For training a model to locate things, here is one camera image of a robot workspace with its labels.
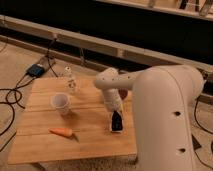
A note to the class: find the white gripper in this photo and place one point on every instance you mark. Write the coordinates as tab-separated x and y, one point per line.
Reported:
113	102

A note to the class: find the black eraser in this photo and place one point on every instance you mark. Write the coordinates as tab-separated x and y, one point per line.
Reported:
116	122

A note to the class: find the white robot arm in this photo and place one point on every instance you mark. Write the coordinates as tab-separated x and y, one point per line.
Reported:
160	98

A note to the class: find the white sponge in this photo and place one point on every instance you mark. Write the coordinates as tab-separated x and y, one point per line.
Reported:
111	127

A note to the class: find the purple bowl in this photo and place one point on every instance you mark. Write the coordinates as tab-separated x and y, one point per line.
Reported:
123	93

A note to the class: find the small clear bottle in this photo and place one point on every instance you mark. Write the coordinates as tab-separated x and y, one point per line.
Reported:
72	83

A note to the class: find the wooden table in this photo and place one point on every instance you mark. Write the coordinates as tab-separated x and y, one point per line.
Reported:
61	124

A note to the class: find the orange carrot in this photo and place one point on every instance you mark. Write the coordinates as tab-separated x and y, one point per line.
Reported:
65	132

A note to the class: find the translucent plastic cup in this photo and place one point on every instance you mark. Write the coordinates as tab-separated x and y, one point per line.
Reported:
60	102

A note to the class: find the black power brick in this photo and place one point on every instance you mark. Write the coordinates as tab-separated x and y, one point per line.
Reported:
196	144

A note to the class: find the black power adapter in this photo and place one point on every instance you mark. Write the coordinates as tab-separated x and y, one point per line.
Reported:
35	71

